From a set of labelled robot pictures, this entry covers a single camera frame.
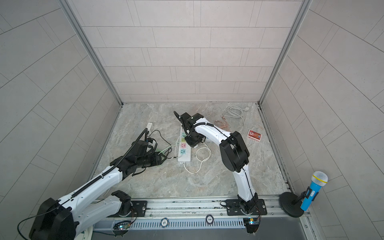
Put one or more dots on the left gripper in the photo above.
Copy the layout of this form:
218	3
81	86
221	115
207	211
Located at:
157	158

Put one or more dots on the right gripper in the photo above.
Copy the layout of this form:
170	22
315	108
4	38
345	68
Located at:
191	143

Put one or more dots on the long multicolour power strip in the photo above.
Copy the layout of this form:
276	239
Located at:
184	151

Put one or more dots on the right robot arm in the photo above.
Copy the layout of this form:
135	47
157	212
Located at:
234	155

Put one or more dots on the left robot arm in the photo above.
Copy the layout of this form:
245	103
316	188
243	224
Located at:
70	215

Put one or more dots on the red card box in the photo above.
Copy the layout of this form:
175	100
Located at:
254	135

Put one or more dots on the black round microphone stand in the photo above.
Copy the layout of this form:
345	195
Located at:
292	204

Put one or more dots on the blue toy microphone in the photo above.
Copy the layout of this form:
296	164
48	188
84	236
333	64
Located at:
318	180

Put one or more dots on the aluminium mounting rail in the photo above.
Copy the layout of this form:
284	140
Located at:
199	208

